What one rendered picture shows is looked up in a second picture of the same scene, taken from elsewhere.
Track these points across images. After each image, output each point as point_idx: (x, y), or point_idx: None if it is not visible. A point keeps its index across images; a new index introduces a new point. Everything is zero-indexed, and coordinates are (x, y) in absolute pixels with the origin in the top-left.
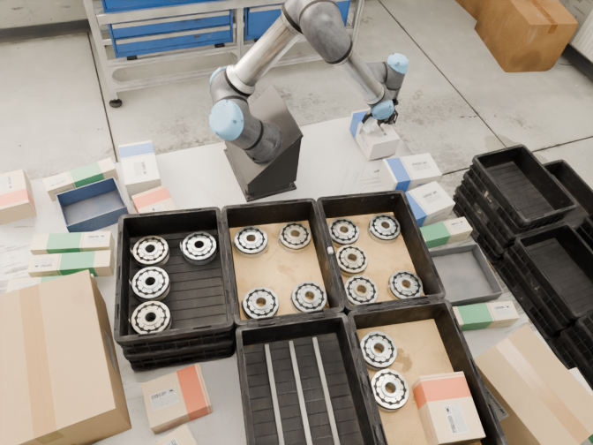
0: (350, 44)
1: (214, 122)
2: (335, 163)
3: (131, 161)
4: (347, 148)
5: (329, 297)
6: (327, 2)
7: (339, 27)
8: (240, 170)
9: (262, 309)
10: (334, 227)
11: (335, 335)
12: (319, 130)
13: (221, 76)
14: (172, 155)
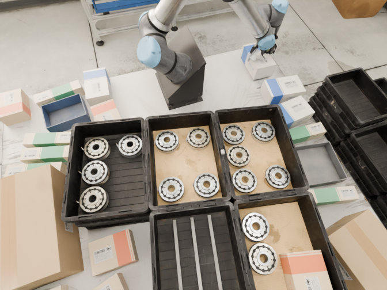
0: None
1: (140, 53)
2: (230, 82)
3: (90, 81)
4: (238, 72)
5: (221, 185)
6: None
7: None
8: (163, 88)
9: (171, 194)
10: (227, 131)
11: (224, 213)
12: (220, 58)
13: (145, 18)
14: (121, 77)
